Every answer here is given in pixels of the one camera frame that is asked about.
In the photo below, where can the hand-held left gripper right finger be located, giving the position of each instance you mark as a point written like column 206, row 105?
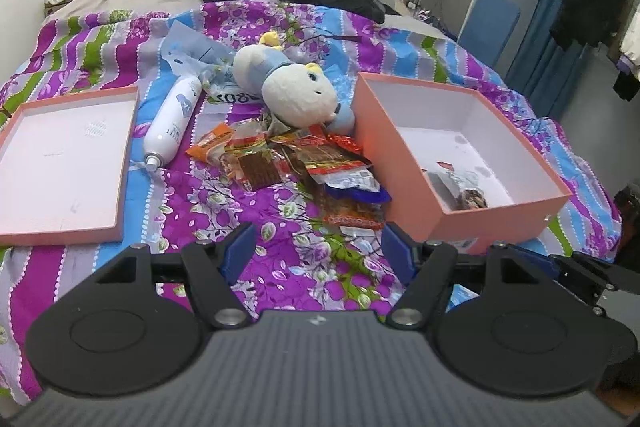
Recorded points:
column 397, row 247

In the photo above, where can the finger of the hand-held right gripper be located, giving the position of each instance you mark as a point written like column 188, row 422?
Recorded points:
column 590, row 272

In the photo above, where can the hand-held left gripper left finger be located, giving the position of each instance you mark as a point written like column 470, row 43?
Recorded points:
column 243, row 241

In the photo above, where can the clear orange snack packet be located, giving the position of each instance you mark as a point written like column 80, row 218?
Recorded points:
column 350, row 212

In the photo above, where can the blue snack packet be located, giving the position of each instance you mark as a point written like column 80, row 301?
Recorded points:
column 360, row 187

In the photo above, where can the clear brown snack packet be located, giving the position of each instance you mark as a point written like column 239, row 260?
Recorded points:
column 257, row 169

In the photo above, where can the pink cardboard box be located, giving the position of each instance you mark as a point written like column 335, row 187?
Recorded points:
column 400, row 172

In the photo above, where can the snack packets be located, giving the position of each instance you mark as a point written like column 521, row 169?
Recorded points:
column 465, row 194

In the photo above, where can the red snack packet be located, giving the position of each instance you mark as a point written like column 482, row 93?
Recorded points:
column 335, row 162

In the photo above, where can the floral striped blanket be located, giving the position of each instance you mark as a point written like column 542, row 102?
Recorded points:
column 300, row 267

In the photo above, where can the white spray bottle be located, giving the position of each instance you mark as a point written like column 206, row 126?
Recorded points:
column 170, row 122

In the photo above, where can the white plush toy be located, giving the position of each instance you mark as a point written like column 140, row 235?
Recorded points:
column 295, row 92

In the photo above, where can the pink box lid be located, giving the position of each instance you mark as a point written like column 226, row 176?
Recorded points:
column 65, row 167

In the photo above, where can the blue plastic bag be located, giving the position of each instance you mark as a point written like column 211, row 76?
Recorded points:
column 185, row 52

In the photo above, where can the blue curtain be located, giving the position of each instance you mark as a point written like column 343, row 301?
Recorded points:
column 545, row 57

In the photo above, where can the blue board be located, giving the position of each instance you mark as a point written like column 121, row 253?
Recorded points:
column 490, row 27

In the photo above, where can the group of small bottles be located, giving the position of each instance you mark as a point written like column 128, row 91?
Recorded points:
column 412, row 3

